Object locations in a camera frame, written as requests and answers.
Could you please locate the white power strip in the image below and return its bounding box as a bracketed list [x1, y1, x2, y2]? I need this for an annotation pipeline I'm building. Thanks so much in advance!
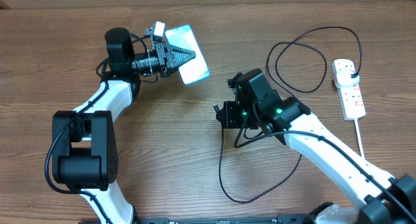
[332, 58, 366, 121]

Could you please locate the smartphone with blue screen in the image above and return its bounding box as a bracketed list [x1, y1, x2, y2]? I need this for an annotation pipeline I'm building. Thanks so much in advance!
[165, 24, 211, 84]

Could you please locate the black charger cable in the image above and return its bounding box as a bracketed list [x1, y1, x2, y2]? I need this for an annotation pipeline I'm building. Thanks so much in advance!
[213, 26, 363, 205]

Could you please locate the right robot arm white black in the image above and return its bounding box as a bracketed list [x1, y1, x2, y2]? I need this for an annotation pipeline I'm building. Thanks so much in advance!
[214, 69, 415, 223]

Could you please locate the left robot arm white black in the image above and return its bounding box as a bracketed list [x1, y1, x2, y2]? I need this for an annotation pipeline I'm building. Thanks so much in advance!
[44, 22, 210, 223]

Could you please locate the white power strip cord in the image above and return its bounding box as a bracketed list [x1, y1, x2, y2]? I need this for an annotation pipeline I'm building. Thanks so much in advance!
[353, 118, 367, 159]

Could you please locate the white charger plug adapter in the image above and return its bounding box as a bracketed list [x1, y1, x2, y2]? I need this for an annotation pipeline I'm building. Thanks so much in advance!
[334, 69, 360, 88]

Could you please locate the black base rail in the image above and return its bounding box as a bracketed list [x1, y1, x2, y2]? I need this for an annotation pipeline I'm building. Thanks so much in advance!
[77, 212, 313, 224]

